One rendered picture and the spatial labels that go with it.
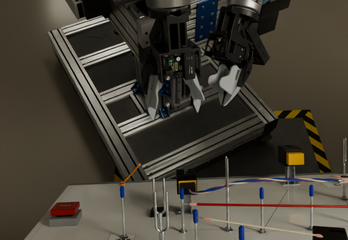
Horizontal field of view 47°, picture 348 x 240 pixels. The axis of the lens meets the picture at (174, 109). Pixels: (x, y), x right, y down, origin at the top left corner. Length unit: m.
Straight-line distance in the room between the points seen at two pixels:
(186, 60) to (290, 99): 1.94
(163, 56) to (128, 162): 1.31
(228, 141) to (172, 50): 1.40
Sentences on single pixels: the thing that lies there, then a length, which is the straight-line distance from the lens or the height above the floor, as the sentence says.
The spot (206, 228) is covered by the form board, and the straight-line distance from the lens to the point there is 0.81.
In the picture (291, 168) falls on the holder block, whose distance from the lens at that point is 1.11.
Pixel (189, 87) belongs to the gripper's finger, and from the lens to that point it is 0.75.
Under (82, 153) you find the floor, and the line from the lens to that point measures 2.29.
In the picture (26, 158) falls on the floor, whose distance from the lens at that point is 2.36.
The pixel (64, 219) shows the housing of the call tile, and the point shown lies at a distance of 0.87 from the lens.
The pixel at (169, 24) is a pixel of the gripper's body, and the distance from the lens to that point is 0.64.
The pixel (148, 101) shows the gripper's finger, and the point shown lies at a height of 1.31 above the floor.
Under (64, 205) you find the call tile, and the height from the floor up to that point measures 1.09.
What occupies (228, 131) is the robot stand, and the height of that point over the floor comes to 0.23.
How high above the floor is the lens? 1.87
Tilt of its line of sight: 51 degrees down
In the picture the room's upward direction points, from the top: straight up
